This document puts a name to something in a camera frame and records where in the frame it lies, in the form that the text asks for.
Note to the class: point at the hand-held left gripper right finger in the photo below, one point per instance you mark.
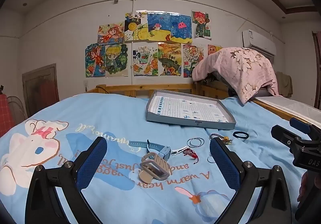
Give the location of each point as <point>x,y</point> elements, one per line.
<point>223,161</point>

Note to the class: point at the blue cartoon printed bed sheet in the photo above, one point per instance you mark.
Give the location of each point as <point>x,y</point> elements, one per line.
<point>100,118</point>

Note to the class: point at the dark curtain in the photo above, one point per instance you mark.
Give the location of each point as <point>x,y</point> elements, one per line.
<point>317,68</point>

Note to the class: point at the white mattress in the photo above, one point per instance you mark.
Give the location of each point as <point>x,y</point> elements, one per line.
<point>288,106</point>

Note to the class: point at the red checked cloth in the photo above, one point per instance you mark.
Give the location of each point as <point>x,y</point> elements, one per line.
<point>6,116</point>

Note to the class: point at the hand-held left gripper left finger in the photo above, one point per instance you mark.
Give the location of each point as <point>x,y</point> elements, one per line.
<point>91,161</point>

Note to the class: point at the silver hair clip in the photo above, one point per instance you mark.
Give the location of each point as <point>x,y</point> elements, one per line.
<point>178,151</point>

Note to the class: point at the group of colourful wall drawings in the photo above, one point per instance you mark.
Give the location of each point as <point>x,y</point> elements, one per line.
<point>150,43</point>

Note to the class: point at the white wall outlet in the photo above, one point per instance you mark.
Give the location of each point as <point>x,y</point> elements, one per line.
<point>86,84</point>

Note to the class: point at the pink floral blanket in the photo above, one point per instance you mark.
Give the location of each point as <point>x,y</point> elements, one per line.
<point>240,68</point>

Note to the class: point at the brown wooden door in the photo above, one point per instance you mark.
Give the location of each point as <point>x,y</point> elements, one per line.
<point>41,88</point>

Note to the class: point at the person's right hand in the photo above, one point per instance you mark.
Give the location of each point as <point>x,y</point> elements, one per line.
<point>303,188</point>

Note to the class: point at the grey shallow tray box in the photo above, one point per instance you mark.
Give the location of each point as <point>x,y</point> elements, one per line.
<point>190,111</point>

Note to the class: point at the green hanging garment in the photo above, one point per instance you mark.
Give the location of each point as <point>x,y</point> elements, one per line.
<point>284,83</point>

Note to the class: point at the standing fan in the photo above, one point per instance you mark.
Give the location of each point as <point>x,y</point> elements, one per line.
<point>17,108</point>

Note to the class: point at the wooden bed rail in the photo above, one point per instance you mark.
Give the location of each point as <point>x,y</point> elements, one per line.
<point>140,88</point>

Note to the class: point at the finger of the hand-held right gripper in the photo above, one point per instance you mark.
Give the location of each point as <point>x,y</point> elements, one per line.
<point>283,136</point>
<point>299,124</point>

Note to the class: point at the beige hair claw clip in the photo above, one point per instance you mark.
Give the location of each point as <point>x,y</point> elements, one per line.
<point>158,166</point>

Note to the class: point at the white air conditioner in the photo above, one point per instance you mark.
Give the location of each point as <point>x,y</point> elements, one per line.
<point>258,42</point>

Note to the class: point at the blue wrist watch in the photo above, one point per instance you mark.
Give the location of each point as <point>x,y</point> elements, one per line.
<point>161,151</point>

